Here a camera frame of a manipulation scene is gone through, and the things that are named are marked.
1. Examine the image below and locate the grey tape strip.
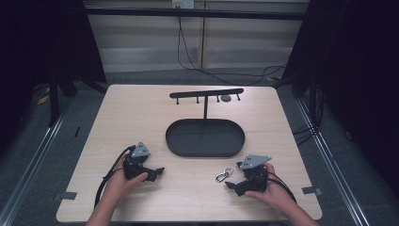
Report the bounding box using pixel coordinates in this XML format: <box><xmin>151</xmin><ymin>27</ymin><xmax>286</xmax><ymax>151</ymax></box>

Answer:
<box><xmin>301</xmin><ymin>186</ymin><xmax>324</xmax><ymax>197</ymax></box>
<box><xmin>52</xmin><ymin>190</ymin><xmax>78</xmax><ymax>202</ymax></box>

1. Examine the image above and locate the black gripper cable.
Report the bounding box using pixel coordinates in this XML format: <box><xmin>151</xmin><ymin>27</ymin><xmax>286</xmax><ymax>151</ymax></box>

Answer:
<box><xmin>93</xmin><ymin>144</ymin><xmax>137</xmax><ymax>209</ymax></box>
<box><xmin>265</xmin><ymin>170</ymin><xmax>297</xmax><ymax>203</ymax></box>

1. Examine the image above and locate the white wall socket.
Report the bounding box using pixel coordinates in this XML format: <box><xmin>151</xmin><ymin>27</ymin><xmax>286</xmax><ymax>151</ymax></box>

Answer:
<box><xmin>171</xmin><ymin>0</ymin><xmax>196</xmax><ymax>10</ymax></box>

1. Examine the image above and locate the black horizontal bar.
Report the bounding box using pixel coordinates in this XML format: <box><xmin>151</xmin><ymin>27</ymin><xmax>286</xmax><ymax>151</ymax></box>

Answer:
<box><xmin>85</xmin><ymin>7</ymin><xmax>310</xmax><ymax>22</ymax></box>

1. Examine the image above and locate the black curtain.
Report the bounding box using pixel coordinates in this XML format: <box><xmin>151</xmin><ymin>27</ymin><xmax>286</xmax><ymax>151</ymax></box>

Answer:
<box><xmin>0</xmin><ymin>0</ymin><xmax>108</xmax><ymax>152</ymax></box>
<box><xmin>281</xmin><ymin>0</ymin><xmax>399</xmax><ymax>192</ymax></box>

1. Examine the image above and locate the person's left hand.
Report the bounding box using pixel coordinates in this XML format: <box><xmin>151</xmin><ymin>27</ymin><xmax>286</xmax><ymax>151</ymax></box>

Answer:
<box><xmin>101</xmin><ymin>152</ymin><xmax>149</xmax><ymax>205</ymax></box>

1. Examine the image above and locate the person's right hand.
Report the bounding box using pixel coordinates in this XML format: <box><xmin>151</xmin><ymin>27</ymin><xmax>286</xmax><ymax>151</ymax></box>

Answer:
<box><xmin>244</xmin><ymin>162</ymin><xmax>297</xmax><ymax>216</ymax></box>

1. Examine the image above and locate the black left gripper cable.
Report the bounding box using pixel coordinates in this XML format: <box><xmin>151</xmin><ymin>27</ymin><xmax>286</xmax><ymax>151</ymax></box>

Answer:
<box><xmin>93</xmin><ymin>144</ymin><xmax>137</xmax><ymax>209</ymax></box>

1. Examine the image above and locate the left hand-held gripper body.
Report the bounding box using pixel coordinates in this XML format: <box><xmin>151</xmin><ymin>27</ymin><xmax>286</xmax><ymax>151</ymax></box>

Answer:
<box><xmin>122</xmin><ymin>141</ymin><xmax>152</xmax><ymax>181</ymax></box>

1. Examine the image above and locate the black key rack with tray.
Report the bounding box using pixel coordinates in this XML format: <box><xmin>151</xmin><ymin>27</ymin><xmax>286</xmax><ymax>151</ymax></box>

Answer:
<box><xmin>165</xmin><ymin>88</ymin><xmax>247</xmax><ymax>158</ymax></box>

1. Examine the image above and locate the long black wall cable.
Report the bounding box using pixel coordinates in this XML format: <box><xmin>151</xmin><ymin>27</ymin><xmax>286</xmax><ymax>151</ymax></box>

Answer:
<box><xmin>176</xmin><ymin>14</ymin><xmax>289</xmax><ymax>87</ymax></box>

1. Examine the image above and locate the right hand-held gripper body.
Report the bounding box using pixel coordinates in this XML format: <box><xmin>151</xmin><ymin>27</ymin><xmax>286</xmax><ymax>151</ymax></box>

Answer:
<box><xmin>236</xmin><ymin>153</ymin><xmax>273</xmax><ymax>193</ymax></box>

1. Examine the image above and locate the black metal stand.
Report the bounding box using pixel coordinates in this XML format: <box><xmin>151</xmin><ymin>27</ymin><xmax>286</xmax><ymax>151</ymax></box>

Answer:
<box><xmin>47</xmin><ymin>70</ymin><xmax>109</xmax><ymax>128</ymax></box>

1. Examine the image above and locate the yellow tape piece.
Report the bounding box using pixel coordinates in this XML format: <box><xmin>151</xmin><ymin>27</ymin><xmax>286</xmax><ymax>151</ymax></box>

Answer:
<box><xmin>36</xmin><ymin>93</ymin><xmax>51</xmax><ymax>106</ymax></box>

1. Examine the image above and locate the silver carabiner key ring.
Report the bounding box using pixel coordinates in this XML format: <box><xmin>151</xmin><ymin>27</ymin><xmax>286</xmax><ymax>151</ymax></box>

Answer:
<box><xmin>215</xmin><ymin>167</ymin><xmax>235</xmax><ymax>184</ymax></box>

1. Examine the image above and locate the black cable bundle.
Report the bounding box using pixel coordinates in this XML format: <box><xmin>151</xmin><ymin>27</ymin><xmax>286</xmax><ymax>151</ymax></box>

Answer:
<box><xmin>292</xmin><ymin>82</ymin><xmax>326</xmax><ymax>147</ymax></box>

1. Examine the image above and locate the metal floor rail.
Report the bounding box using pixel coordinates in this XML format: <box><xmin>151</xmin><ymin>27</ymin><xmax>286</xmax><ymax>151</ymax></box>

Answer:
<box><xmin>295</xmin><ymin>95</ymin><xmax>375</xmax><ymax>226</ymax></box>
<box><xmin>0</xmin><ymin>95</ymin><xmax>76</xmax><ymax>226</ymax></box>

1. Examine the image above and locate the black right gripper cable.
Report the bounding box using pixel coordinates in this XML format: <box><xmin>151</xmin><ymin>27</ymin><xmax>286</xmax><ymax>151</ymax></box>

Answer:
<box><xmin>265</xmin><ymin>170</ymin><xmax>297</xmax><ymax>203</ymax></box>

